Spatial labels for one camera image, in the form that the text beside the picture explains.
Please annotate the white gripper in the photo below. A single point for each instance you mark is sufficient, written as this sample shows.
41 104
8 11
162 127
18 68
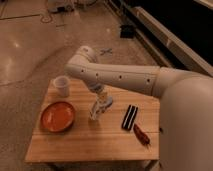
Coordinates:
99 90

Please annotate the white carton bottle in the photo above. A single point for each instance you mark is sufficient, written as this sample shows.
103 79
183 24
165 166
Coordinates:
99 107

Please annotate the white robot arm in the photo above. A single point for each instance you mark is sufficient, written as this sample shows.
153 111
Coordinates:
186 105

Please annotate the black white striped block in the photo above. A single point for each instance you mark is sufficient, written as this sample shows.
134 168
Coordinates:
129 117

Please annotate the white cup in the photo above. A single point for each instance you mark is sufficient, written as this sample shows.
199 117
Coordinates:
61 83

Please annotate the wooden table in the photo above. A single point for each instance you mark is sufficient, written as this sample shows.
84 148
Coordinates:
103 139

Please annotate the orange plate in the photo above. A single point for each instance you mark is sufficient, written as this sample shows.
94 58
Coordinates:
57 116

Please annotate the black box on floor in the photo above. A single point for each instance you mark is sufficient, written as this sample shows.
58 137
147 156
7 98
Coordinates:
127 31

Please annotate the grey device on floor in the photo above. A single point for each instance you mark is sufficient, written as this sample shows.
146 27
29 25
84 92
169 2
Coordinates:
55 6

